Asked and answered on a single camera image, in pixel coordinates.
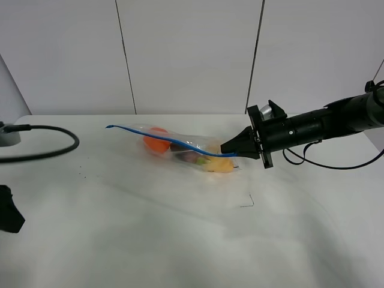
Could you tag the clear zip bag blue seal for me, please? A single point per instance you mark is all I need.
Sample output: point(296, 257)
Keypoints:
point(197, 143)

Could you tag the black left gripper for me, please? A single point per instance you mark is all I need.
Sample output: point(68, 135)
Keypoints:
point(11, 220)

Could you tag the orange ball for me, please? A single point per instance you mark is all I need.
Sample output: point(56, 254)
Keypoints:
point(157, 145)

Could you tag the dark purple toy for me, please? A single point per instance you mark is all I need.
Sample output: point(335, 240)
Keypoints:
point(184, 154)

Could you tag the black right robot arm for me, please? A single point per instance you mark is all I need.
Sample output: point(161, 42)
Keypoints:
point(273, 130)

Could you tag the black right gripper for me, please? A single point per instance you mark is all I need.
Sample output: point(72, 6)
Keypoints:
point(255, 136)

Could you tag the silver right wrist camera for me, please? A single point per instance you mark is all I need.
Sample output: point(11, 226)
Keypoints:
point(266, 112)

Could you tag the yellow toy fruit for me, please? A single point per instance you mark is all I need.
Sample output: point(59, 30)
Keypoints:
point(218, 164)

